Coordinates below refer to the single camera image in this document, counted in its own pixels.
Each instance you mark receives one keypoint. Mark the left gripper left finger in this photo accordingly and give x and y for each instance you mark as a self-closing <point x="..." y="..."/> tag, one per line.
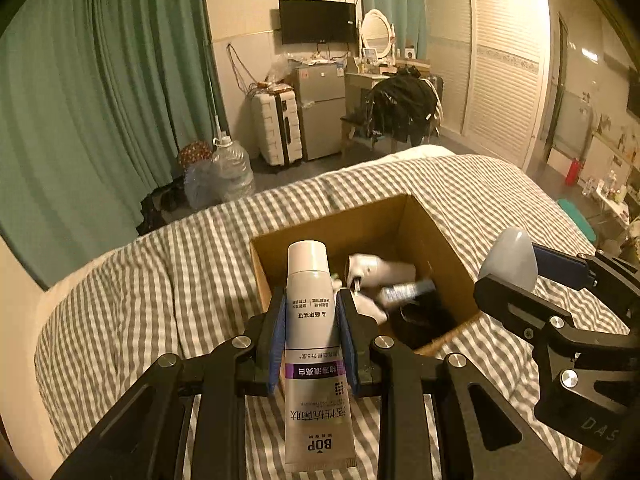
<point x="186" y="418"/>

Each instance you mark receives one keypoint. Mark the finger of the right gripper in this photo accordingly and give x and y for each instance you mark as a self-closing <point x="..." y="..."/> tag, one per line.
<point x="571" y="271"/>
<point x="535" y="320"/>

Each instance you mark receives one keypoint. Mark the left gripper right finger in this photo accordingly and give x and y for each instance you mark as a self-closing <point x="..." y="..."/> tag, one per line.
<point x="439" y="418"/>

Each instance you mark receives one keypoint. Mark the light blue small case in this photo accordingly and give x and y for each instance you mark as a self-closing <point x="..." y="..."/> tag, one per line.
<point x="512" y="258"/>

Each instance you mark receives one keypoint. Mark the white toothpaste tube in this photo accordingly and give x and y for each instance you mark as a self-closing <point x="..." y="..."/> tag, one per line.
<point x="318" y="420"/>

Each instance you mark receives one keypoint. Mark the white hair dryer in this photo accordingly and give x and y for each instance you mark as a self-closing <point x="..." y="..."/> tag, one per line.
<point x="366" y="271"/>

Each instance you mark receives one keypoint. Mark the blue tissue pack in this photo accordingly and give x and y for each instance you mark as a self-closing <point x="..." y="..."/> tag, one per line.
<point x="392" y="297"/>

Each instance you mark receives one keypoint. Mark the white mesh bag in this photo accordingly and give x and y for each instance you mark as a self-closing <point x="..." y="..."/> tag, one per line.
<point x="364" y="304"/>

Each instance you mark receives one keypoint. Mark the green topped stool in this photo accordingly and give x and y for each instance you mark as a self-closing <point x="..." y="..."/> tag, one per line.
<point x="578" y="218"/>

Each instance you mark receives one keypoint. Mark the red fire extinguisher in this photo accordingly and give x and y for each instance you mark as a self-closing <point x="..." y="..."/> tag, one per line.
<point x="573" y="172"/>

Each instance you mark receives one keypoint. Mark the grey checkered bed quilt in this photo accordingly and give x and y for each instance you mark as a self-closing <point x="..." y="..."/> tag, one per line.
<point x="188" y="287"/>

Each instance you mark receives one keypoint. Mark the open cardboard box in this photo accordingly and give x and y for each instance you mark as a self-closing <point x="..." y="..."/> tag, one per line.
<point x="388" y="242"/>

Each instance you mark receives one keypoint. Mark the black clothes on chair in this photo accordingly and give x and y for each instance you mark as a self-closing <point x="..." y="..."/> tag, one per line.
<point x="405" y="107"/>

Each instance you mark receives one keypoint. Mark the white louvered wardrobe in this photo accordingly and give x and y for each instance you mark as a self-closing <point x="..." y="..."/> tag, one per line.
<point x="494" y="59"/>

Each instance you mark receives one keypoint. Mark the clear water jug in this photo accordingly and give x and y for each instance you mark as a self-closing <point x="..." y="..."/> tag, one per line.
<point x="232" y="170"/>

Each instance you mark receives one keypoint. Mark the brown patterned basket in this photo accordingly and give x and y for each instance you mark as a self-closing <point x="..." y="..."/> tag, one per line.
<point x="193" y="153"/>

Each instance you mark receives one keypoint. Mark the white oval vanity mirror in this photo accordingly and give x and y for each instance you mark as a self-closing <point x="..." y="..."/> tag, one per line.
<point x="376" y="34"/>

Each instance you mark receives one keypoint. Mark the grey mini fridge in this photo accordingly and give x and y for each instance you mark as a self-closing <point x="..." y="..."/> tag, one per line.
<point x="320" y="94"/>

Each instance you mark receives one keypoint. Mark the white suitcase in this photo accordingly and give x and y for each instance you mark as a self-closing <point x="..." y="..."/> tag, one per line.
<point x="276" y="122"/>

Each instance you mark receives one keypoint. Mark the large green curtain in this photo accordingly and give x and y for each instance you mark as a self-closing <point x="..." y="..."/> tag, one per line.
<point x="97" y="99"/>

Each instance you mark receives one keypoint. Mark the black wall television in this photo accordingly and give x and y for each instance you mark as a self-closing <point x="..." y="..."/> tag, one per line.
<point x="317" y="22"/>

